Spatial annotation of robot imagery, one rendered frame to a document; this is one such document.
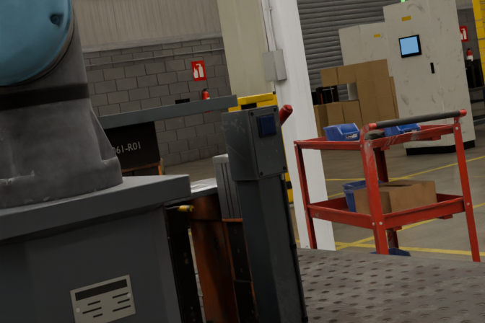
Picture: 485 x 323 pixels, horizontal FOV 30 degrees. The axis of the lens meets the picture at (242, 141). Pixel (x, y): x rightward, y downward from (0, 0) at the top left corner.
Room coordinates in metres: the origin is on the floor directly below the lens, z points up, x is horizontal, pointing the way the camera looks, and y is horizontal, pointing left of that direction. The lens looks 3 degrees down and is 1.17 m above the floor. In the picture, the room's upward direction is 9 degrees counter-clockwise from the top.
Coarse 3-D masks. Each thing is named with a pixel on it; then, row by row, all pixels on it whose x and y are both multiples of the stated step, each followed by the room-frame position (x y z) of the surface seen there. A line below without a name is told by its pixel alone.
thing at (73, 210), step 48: (96, 192) 0.80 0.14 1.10; (144, 192) 0.80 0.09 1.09; (0, 240) 0.73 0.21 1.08; (48, 240) 0.76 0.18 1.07; (96, 240) 0.79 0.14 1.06; (144, 240) 0.81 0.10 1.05; (0, 288) 0.76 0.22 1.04; (48, 288) 0.76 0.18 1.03; (96, 288) 0.78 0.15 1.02; (144, 288) 0.81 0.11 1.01
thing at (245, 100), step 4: (248, 96) 1.46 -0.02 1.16; (252, 96) 1.43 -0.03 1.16; (256, 96) 1.43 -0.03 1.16; (260, 96) 1.44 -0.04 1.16; (264, 96) 1.44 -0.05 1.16; (268, 96) 1.45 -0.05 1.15; (272, 96) 1.45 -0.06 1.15; (240, 100) 1.43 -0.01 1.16; (244, 100) 1.42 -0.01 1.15; (248, 100) 1.42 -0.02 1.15; (252, 100) 1.42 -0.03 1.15; (256, 100) 1.43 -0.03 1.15; (260, 100) 1.43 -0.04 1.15; (264, 100) 1.44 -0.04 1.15; (268, 100) 1.45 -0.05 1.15; (240, 104) 1.43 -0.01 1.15; (244, 104) 1.42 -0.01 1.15; (248, 104) 1.45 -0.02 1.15; (252, 104) 1.45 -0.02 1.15; (256, 104) 1.46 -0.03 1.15; (244, 108) 1.45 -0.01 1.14; (248, 108) 1.45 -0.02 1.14
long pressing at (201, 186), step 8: (192, 184) 1.83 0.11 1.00; (200, 184) 1.81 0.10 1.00; (208, 184) 1.78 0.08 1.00; (216, 184) 1.72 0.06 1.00; (192, 192) 1.67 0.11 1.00; (200, 192) 1.68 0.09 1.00; (208, 192) 1.69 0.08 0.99; (216, 192) 1.70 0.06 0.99; (176, 200) 1.64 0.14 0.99; (184, 200) 1.65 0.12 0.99
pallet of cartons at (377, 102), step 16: (352, 64) 14.90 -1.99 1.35; (368, 64) 14.61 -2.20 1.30; (384, 64) 14.76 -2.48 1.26; (336, 80) 15.22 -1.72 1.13; (352, 80) 14.94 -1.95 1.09; (368, 80) 14.73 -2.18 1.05; (384, 80) 14.73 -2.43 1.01; (368, 96) 14.69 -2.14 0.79; (384, 96) 14.69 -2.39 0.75; (336, 112) 15.31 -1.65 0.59; (352, 112) 15.02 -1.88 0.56; (368, 112) 14.74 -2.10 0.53; (384, 112) 14.65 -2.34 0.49
